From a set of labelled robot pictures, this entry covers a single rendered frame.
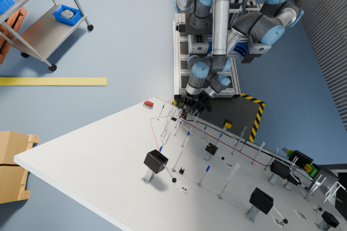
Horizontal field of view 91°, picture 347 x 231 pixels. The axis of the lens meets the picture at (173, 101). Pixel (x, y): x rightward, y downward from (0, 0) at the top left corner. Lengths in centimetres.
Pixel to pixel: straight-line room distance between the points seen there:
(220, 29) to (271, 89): 203
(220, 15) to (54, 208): 239
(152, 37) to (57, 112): 176
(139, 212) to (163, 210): 7
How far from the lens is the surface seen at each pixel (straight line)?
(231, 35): 113
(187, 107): 89
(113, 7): 359
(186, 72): 230
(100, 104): 250
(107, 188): 53
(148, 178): 58
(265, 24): 109
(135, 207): 52
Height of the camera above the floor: 215
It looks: 67 degrees down
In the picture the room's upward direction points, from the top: 4 degrees clockwise
